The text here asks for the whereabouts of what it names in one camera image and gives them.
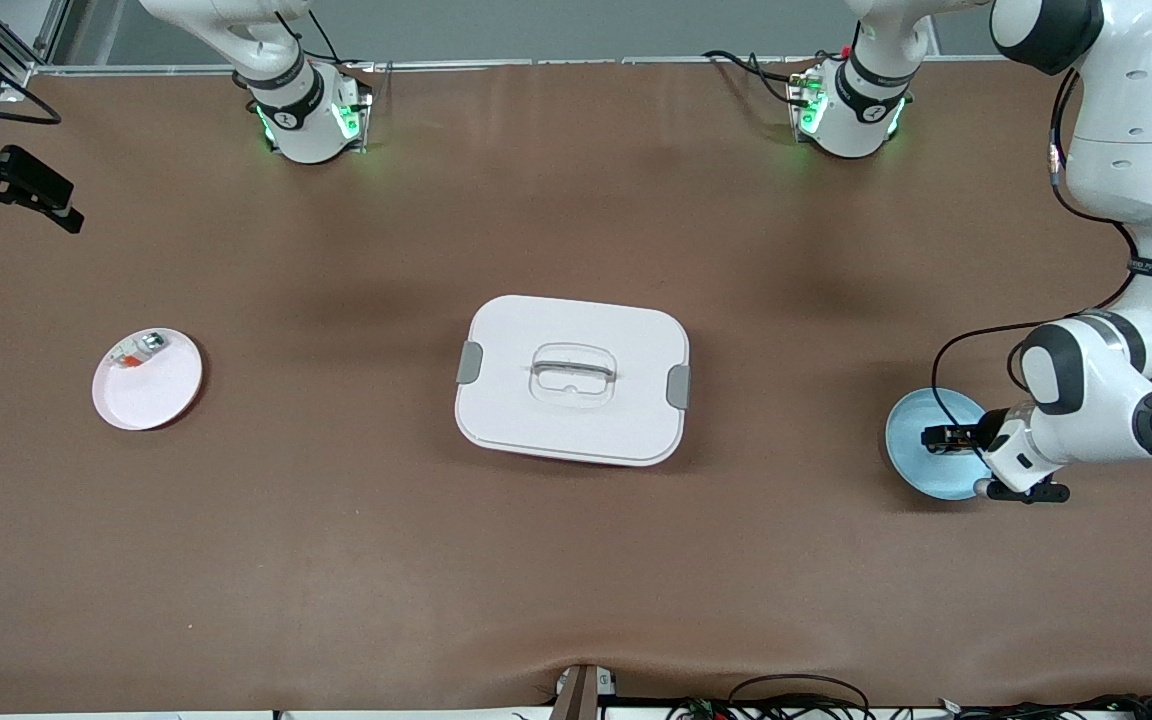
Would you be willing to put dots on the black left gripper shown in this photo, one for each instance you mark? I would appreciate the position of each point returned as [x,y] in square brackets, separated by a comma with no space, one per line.
[966,437]

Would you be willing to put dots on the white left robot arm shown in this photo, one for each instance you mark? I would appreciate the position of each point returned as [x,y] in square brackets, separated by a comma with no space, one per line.
[1136,100]

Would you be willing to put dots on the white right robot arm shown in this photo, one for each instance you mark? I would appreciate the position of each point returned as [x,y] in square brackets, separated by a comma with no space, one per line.
[301,120]

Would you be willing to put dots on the light blue round plate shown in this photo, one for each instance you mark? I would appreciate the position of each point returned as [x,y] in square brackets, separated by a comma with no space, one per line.
[911,465]

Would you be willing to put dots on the white circuit breaker orange lever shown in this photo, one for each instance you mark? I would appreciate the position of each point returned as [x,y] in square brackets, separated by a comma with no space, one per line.
[141,348]

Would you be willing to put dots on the pink round plate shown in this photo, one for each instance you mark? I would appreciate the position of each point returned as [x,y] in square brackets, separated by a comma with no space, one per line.
[146,395]

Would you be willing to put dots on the white lidded pink lunch box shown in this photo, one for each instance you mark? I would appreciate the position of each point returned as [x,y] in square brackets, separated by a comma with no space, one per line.
[576,420]

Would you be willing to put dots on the aluminium frame profile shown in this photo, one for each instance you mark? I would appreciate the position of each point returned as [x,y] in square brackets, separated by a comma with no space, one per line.
[54,25]

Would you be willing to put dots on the brown bracket with white device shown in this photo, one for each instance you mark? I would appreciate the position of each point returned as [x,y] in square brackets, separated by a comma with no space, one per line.
[581,695]

